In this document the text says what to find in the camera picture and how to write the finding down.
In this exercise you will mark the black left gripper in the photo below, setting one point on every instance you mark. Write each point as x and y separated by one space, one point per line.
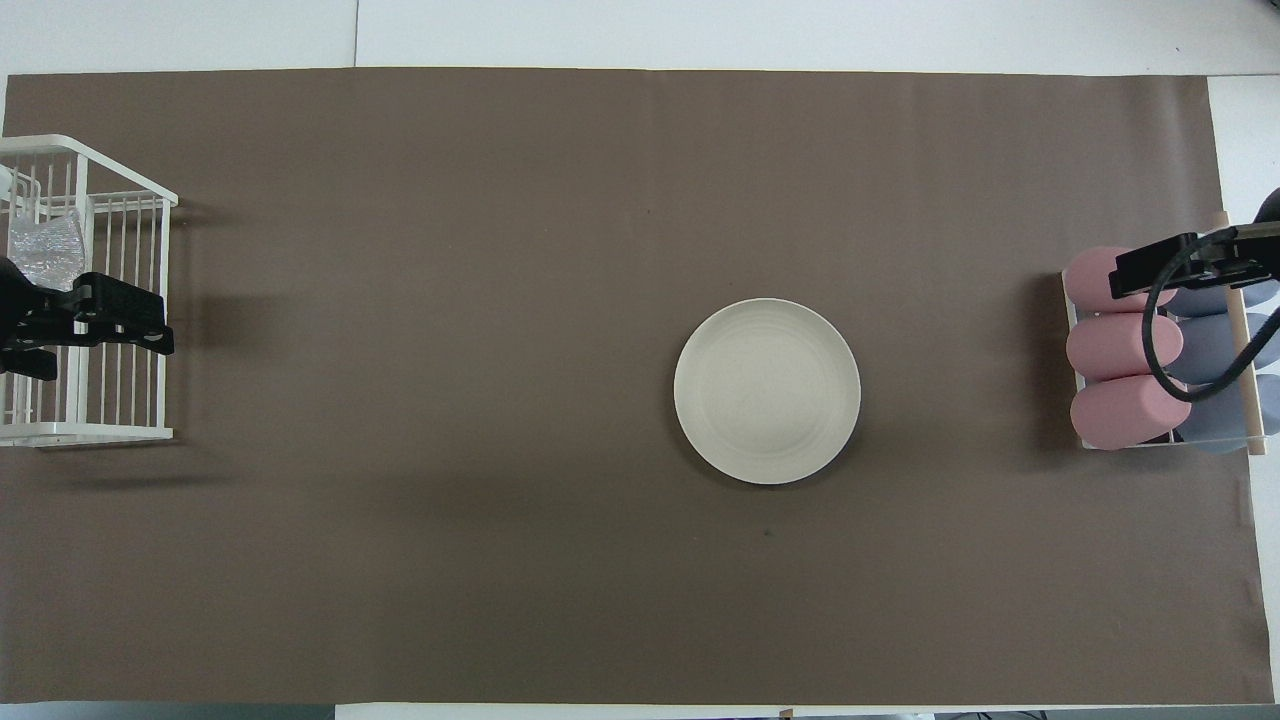
15 310

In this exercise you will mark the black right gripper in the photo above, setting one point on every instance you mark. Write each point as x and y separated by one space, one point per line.
1262 262

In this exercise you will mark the silver mesh sponge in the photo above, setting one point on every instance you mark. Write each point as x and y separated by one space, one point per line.
45 250

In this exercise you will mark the cream round plate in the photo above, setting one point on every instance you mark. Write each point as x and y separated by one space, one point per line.
767 392

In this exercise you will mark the pink cup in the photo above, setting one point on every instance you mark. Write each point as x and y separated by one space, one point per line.
1120 415
1090 275
1110 347

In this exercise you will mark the blue cup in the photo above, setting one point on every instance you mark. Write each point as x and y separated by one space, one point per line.
1215 425
1215 300
1205 345

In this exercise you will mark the cup rack with wooden rod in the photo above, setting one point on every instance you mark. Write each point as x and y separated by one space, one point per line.
1240 340

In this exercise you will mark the brown table mat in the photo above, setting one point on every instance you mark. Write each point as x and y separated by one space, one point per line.
640 200

